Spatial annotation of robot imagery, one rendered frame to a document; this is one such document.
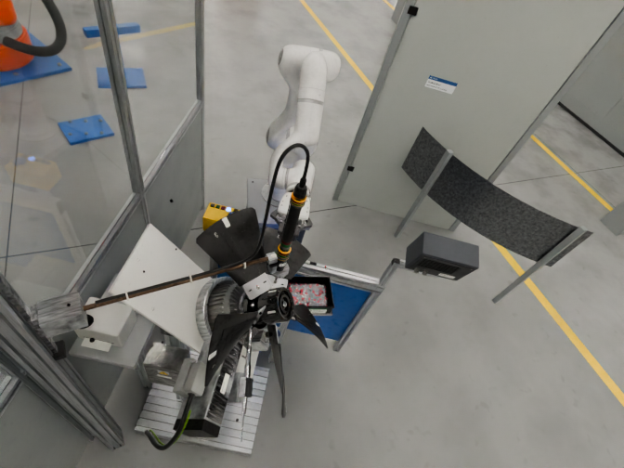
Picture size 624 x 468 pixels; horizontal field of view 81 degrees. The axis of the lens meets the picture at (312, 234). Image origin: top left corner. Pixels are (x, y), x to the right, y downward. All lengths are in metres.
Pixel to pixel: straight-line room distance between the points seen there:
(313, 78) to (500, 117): 1.99
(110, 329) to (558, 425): 2.86
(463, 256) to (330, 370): 1.27
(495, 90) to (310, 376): 2.26
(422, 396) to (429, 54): 2.23
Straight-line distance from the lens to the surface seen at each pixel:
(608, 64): 7.25
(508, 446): 3.00
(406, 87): 2.83
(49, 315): 1.12
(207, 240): 1.19
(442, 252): 1.67
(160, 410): 2.35
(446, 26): 2.70
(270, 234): 1.50
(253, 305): 1.31
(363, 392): 2.60
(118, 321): 1.56
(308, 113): 1.27
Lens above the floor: 2.34
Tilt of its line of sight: 49 degrees down
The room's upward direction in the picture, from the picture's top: 19 degrees clockwise
